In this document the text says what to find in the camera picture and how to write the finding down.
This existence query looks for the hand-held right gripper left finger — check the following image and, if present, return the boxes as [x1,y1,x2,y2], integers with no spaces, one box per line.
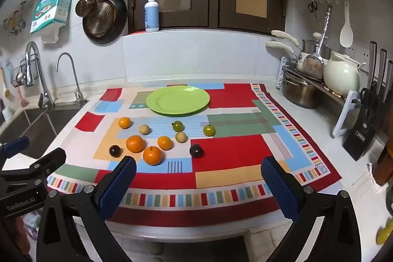
[36,154,137,262]

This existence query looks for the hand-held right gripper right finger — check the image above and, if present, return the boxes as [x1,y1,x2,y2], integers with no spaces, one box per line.
[260,156,363,262]

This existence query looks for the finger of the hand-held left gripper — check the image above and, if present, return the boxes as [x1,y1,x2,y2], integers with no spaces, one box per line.
[0,148,67,189]
[0,136,30,159]

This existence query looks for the orange with stem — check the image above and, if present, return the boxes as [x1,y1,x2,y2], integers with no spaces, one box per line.
[143,146,163,166]

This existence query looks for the green plate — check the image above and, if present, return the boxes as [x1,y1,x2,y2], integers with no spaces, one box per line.
[146,86,211,115]

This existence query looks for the steel kitchen sink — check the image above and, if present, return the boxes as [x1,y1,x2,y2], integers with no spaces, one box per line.
[0,109,81,160]

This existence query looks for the colourful patchwork tablecloth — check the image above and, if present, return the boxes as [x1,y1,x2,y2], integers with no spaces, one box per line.
[46,83,343,227]

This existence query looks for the large chrome faucet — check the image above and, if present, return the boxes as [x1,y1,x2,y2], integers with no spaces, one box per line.
[25,41,56,110]

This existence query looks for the thin gooseneck faucet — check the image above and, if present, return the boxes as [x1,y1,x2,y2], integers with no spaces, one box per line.
[56,53,89,106]

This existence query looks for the black knife block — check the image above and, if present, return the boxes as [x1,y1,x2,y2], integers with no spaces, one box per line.
[342,87,391,161]

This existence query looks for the large steel pot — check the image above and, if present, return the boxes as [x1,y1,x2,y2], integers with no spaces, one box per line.
[282,72,323,109]

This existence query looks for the white metal dish rack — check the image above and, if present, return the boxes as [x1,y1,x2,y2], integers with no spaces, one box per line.
[278,56,362,138]

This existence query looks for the brown wooden board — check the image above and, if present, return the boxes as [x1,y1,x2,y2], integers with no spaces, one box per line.
[372,139,393,186]

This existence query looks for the yellow-green object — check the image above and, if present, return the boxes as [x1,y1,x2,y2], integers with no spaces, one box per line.
[376,221,393,246]

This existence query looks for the black kitchen scissors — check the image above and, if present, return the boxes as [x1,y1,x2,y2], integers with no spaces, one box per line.
[359,88,380,128]

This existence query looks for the hanging small kitchen tool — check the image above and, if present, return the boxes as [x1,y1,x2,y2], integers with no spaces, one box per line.
[3,1,28,36]

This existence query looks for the metal skimmer ladle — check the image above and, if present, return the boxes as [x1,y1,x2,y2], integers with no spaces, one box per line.
[302,6,333,80]

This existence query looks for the cream ceramic pot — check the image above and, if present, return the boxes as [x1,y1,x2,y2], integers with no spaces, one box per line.
[323,52,366,97]

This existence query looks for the teal food bag box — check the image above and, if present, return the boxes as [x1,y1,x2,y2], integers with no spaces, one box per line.
[30,0,74,34]

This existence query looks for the lidded steel pot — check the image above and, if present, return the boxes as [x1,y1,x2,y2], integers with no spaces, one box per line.
[301,33,332,61]

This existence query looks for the black frying pan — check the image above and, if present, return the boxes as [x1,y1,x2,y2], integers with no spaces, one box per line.
[82,0,127,44]

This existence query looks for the small brass ladle pot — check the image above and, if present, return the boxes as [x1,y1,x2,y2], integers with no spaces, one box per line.
[76,0,98,18]

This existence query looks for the white rice paddle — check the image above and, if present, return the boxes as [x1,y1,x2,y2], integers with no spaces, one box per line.
[339,2,354,48]

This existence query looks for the white pump soap bottle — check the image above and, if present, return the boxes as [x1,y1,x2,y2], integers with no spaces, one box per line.
[144,0,160,32]

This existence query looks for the wire sink caddy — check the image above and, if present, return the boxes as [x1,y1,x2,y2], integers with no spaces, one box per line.
[11,56,39,87]

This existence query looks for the cream-handled saucepan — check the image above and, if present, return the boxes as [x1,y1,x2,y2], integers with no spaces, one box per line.
[266,41,303,72]
[271,30,308,70]

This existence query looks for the steel-handled knife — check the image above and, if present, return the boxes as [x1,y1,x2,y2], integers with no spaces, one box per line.
[377,49,388,97]
[384,59,393,103]
[368,41,378,91]

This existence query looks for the white wall socket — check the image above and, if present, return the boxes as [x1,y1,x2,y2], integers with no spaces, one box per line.
[350,45,371,66]

